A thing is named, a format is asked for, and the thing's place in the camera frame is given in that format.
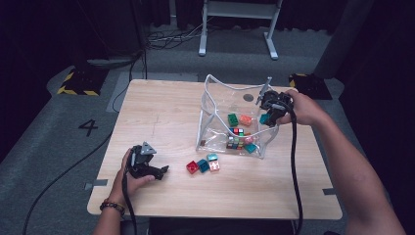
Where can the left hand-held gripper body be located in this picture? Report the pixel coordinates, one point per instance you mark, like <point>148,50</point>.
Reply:
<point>140,163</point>

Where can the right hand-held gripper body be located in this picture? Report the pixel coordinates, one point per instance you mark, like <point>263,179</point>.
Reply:
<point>279,101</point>

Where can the green toy brick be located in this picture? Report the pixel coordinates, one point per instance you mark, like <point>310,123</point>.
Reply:
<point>232,119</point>

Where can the dark teal toy brick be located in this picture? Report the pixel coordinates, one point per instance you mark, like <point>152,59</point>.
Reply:
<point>203,165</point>

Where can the clear plastic bag white trim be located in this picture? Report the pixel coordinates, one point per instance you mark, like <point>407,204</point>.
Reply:
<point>221,98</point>

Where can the white red cube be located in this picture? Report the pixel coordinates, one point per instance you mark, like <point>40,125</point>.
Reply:
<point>214,165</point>

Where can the person's right hand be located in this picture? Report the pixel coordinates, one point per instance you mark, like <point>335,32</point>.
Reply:
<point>303,109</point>

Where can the person's left hand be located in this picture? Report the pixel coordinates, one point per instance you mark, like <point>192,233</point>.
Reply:
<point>125,189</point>

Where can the grey round table grommet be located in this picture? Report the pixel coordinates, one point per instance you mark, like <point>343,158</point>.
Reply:
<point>248,97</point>

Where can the black yellow striped base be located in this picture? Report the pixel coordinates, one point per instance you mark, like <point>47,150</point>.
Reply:
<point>310,81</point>
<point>81,81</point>

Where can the multicoloured puzzle cube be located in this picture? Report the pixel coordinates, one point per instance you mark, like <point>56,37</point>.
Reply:
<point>235,131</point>

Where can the grey tape strip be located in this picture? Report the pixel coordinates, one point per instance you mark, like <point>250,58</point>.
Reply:
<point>98,183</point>
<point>329,191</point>

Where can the small brown tag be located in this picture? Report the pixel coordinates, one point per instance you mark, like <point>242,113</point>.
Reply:
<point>202,142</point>

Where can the person's dark clothing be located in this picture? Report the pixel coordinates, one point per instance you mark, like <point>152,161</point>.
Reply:
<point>212,228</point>

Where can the grey column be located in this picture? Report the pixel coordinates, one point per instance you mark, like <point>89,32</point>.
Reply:
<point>342,39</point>

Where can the white metal desk frame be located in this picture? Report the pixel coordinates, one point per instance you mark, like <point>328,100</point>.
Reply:
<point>238,9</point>

